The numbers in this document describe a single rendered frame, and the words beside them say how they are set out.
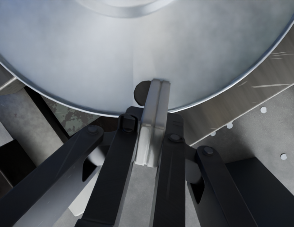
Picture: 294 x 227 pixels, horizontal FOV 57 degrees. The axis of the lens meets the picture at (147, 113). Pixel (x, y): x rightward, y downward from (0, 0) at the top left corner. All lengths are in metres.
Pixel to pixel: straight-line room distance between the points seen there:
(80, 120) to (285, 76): 0.26
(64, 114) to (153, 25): 0.21
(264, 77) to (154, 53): 0.09
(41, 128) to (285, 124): 0.90
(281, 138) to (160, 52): 0.94
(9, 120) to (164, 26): 0.28
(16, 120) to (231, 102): 0.30
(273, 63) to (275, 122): 0.87
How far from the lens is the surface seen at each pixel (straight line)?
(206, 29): 0.23
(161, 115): 0.16
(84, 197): 0.45
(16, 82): 0.36
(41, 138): 0.42
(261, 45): 0.24
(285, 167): 1.17
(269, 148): 1.12
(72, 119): 0.39
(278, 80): 0.24
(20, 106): 0.42
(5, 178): 0.38
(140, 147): 0.16
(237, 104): 0.24
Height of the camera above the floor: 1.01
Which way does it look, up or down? 79 degrees down
